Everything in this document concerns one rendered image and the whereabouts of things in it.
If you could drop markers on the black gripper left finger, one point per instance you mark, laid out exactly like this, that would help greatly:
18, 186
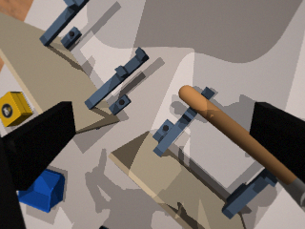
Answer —
26, 152

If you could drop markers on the blue plastic bin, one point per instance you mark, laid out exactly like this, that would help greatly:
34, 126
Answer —
49, 184

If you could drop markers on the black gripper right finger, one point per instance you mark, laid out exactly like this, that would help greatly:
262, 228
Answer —
281, 134

